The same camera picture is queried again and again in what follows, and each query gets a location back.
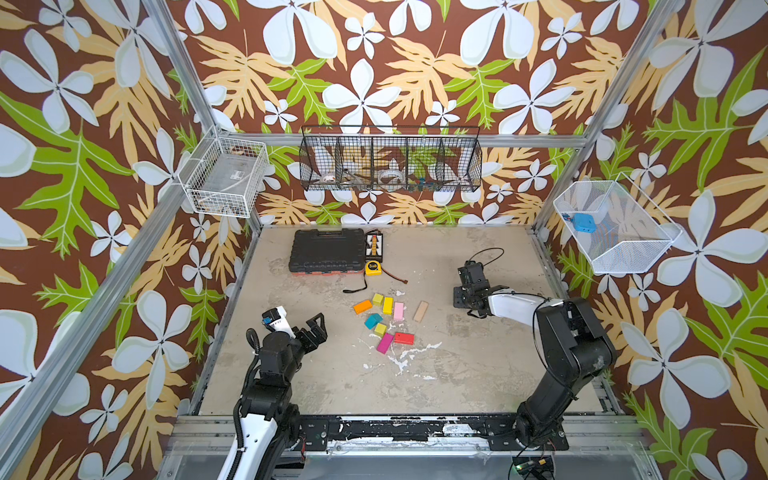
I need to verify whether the natural wood plank block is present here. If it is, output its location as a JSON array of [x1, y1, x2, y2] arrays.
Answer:
[[413, 301, 429, 322]]

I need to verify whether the magenta wood block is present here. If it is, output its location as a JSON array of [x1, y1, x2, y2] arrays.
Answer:
[[376, 333, 395, 354]]

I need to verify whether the pink wood block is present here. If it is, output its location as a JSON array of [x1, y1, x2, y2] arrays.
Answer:
[[393, 302, 405, 322]]

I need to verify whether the red wood block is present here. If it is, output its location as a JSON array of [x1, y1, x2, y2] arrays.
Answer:
[[394, 332, 415, 345]]

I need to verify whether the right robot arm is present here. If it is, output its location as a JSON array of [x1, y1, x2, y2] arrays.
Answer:
[[453, 260, 618, 448]]

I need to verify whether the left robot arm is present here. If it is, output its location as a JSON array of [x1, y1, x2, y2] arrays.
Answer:
[[218, 306, 328, 479]]

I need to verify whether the orange wood block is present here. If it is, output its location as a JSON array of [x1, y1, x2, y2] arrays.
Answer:
[[353, 300, 373, 314]]

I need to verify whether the teal wood block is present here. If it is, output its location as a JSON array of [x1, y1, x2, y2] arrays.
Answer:
[[364, 313, 382, 330]]

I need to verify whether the yellow wood block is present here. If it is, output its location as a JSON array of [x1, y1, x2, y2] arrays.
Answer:
[[382, 297, 394, 315]]

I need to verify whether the black and red tool case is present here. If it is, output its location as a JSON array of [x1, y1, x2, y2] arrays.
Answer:
[[288, 228, 365, 274]]

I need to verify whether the yellow tape measure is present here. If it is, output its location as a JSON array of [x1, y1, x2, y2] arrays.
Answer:
[[365, 260, 383, 276]]

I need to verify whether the blue object in basket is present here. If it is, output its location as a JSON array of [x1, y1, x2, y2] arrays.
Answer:
[[570, 213, 597, 234]]

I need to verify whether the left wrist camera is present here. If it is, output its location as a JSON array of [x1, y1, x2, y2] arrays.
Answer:
[[262, 306, 294, 337]]

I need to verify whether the black wire basket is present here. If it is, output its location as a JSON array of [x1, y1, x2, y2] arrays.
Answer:
[[298, 125, 483, 192]]

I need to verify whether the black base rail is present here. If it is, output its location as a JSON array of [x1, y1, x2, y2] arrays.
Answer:
[[293, 413, 571, 452]]

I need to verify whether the white wire basket right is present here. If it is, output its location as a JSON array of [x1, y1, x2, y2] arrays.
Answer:
[[554, 178, 682, 276]]

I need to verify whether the white wire basket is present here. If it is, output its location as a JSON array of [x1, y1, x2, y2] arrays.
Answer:
[[554, 178, 682, 276], [179, 127, 271, 219]]

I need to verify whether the white wire basket left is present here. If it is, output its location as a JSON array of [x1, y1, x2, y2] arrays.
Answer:
[[179, 127, 271, 219]]

